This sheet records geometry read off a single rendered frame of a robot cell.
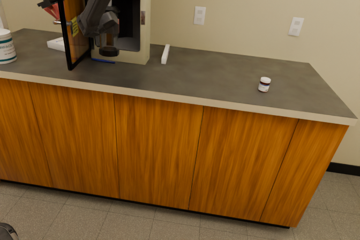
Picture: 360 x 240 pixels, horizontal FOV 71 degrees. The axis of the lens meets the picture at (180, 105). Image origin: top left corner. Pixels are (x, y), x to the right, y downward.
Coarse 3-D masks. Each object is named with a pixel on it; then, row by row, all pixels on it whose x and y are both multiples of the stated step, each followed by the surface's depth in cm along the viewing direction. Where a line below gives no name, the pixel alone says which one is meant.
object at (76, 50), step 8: (64, 0) 105; (72, 0) 113; (80, 0) 122; (64, 8) 106; (72, 8) 114; (80, 8) 123; (72, 16) 114; (80, 32) 125; (64, 40) 109; (72, 40) 116; (80, 40) 126; (88, 40) 137; (72, 48) 117; (80, 48) 127; (88, 48) 138; (72, 56) 118; (80, 56) 128
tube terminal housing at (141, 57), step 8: (144, 0) 127; (144, 8) 129; (144, 32) 135; (144, 40) 137; (96, 48) 143; (144, 48) 140; (96, 56) 146; (104, 56) 145; (120, 56) 144; (128, 56) 143; (136, 56) 143; (144, 56) 142; (144, 64) 144
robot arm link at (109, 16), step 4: (108, 12) 104; (112, 12) 108; (104, 16) 104; (108, 16) 104; (112, 16) 106; (100, 20) 105; (104, 20) 104; (108, 20) 104; (112, 20) 106; (116, 20) 108; (100, 24) 105; (104, 24) 105; (108, 24) 107; (112, 24) 107; (100, 28) 106; (108, 28) 109; (92, 32) 102; (96, 32) 105; (88, 36) 104; (92, 36) 106
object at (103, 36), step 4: (104, 12) 118; (116, 16) 123; (100, 36) 126; (104, 36) 124; (108, 36) 124; (112, 36) 125; (116, 36) 127; (100, 40) 127; (104, 40) 125; (108, 40) 125; (112, 40) 126; (116, 40) 128; (100, 44) 128; (104, 44) 126; (108, 44) 126; (112, 44) 127; (116, 44) 129; (100, 48) 129; (104, 48) 127; (108, 48) 127; (112, 48) 128; (116, 48) 130
